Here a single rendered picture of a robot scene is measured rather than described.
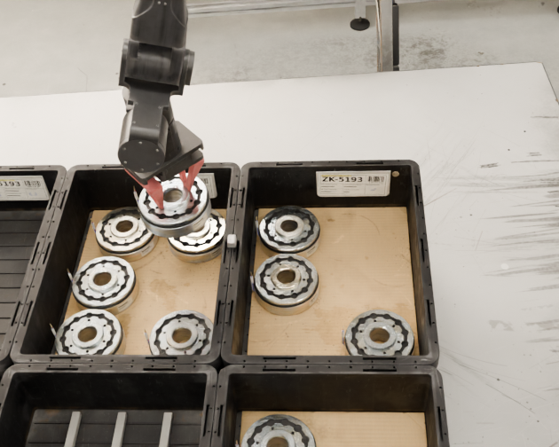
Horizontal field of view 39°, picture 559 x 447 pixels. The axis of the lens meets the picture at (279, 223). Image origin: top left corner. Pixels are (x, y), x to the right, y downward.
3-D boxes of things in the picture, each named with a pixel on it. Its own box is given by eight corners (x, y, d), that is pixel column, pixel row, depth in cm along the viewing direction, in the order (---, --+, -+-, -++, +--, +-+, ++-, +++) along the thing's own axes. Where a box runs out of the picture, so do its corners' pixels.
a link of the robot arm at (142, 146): (195, 44, 97) (125, 31, 96) (191, 105, 90) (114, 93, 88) (182, 116, 106) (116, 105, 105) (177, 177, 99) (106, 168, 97)
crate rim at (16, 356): (72, 174, 139) (68, 164, 137) (242, 171, 137) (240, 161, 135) (11, 372, 113) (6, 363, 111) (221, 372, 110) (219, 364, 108)
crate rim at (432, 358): (242, 171, 137) (240, 161, 135) (418, 168, 135) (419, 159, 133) (221, 372, 110) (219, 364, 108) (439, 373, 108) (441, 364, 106)
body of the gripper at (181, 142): (206, 151, 110) (197, 111, 104) (145, 189, 106) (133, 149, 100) (179, 129, 113) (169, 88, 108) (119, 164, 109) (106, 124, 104)
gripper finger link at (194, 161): (213, 192, 116) (203, 146, 108) (173, 219, 113) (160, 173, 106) (186, 169, 119) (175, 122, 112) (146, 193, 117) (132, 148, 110)
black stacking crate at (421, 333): (248, 209, 144) (242, 164, 135) (413, 207, 142) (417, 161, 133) (230, 406, 117) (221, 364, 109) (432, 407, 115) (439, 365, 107)
